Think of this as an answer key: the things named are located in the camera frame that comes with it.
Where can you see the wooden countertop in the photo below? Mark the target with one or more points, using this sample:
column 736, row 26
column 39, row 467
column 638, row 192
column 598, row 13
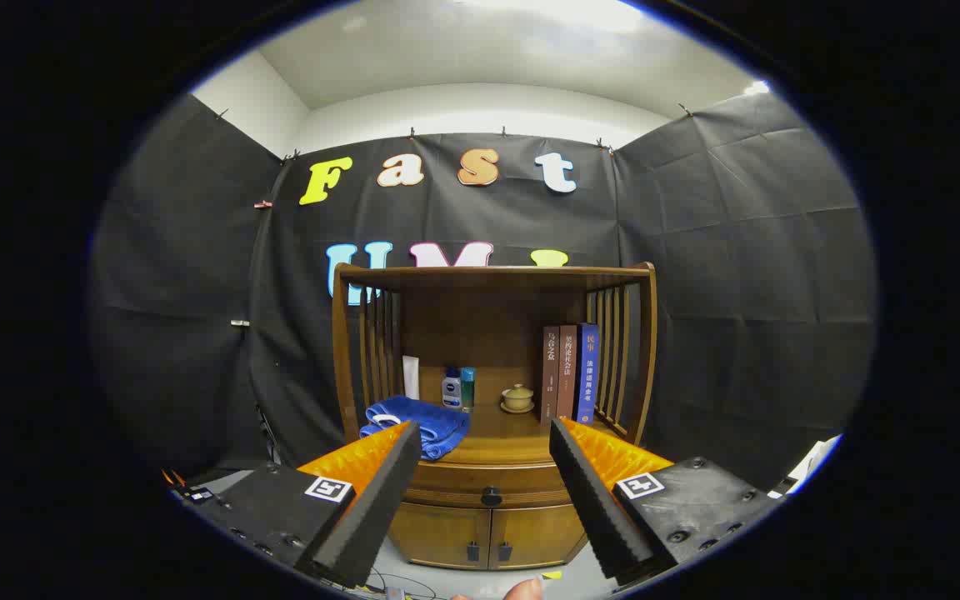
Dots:
column 505, row 429

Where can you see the white lotion bottle blue cap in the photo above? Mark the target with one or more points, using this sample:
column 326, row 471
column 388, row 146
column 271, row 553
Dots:
column 451, row 392

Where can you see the black backdrop cloth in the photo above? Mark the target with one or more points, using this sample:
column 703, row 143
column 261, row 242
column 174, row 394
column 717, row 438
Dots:
column 738, row 250

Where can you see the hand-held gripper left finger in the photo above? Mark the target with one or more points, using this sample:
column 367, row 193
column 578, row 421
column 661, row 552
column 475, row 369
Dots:
column 372, row 508

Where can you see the wooden cabinet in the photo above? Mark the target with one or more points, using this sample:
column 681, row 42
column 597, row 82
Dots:
column 480, row 317

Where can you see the blue book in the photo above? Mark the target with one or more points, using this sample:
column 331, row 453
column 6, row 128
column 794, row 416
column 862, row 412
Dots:
column 587, row 375

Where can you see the reddish brown book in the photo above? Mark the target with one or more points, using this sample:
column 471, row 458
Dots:
column 567, row 371

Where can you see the wooden drawer with black knob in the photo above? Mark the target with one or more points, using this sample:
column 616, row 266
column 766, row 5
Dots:
column 463, row 483

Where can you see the wooden cabinet door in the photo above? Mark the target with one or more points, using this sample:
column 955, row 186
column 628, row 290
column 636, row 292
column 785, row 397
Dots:
column 438, row 533
column 534, row 533

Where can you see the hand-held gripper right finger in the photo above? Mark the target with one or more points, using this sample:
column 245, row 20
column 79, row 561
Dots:
column 597, row 508

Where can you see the folded blue towel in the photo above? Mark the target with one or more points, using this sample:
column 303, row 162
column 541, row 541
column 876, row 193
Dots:
column 430, row 417

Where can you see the beige lidded tea cup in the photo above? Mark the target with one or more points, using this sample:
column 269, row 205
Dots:
column 517, row 398

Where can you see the white tube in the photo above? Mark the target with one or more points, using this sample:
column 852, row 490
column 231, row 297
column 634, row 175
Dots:
column 411, row 377

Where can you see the dark brown book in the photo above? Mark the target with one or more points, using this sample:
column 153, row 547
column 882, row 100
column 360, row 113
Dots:
column 551, row 375

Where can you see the teal bottle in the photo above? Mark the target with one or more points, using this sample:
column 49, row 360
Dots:
column 467, row 390

